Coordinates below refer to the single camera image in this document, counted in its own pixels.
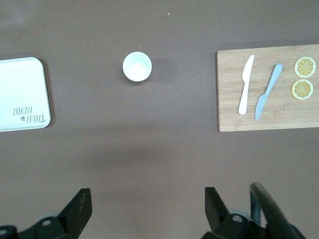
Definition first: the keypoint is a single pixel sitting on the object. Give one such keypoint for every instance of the bamboo cutting board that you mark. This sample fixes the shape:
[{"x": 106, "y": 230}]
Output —
[{"x": 279, "y": 112}]

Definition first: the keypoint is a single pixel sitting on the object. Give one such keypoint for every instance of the yellow lemon slice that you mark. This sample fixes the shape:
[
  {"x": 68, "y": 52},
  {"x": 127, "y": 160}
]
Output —
[
  {"x": 302, "y": 89},
  {"x": 305, "y": 67}
]

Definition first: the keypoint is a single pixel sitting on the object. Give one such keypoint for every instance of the brown table mat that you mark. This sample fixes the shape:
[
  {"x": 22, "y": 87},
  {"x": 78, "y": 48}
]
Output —
[{"x": 159, "y": 149}]

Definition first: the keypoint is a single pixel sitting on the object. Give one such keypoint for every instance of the white plastic cup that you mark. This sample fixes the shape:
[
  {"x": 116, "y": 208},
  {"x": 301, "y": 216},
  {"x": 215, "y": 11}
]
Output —
[{"x": 137, "y": 66}]

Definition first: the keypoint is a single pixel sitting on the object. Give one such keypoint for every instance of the cream tray with bear print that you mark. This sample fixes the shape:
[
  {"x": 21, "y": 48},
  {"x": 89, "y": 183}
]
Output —
[{"x": 22, "y": 87}]

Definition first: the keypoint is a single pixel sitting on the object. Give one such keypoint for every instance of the grey plastic knife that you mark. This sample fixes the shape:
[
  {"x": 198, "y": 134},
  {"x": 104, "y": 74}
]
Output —
[{"x": 270, "y": 84}]

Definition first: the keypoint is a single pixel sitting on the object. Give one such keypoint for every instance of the white plastic knife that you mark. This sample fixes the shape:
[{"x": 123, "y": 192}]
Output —
[{"x": 245, "y": 82}]

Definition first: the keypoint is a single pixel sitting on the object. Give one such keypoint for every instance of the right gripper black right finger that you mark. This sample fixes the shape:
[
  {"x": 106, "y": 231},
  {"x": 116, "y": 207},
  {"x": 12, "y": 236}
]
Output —
[{"x": 216, "y": 214}]

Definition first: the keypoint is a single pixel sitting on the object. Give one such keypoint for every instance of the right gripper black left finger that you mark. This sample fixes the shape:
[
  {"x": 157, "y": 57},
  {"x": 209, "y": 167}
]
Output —
[{"x": 77, "y": 211}]

